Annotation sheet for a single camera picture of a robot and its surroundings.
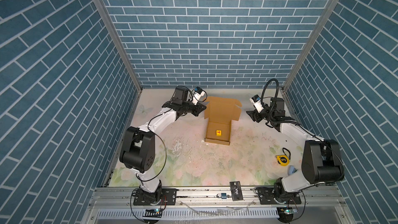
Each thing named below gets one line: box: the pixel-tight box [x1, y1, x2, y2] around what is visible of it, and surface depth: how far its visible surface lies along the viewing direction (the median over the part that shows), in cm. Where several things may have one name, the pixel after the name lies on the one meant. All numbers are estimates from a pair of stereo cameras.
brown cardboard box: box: [204, 96, 243, 146], surface depth 94 cm
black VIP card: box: [229, 180, 244, 202], surface depth 78 cm
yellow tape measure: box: [275, 154, 290, 167], surface depth 86 cm
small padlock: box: [216, 192, 227, 200], surface depth 76 cm
